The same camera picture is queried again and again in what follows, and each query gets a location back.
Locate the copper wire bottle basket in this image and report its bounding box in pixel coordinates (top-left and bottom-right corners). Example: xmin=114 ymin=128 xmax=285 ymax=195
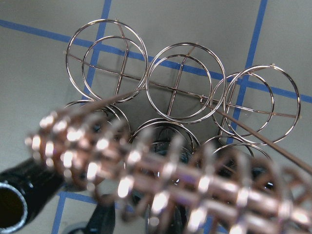
xmin=25 ymin=19 xmax=312 ymax=234

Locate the dark wine bottle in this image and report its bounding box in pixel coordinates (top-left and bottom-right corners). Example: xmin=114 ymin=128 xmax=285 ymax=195
xmin=130 ymin=127 xmax=194 ymax=234
xmin=0 ymin=158 xmax=64 ymax=234

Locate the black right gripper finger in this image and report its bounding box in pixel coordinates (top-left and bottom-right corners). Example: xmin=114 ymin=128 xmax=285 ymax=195
xmin=85 ymin=204 xmax=116 ymax=234

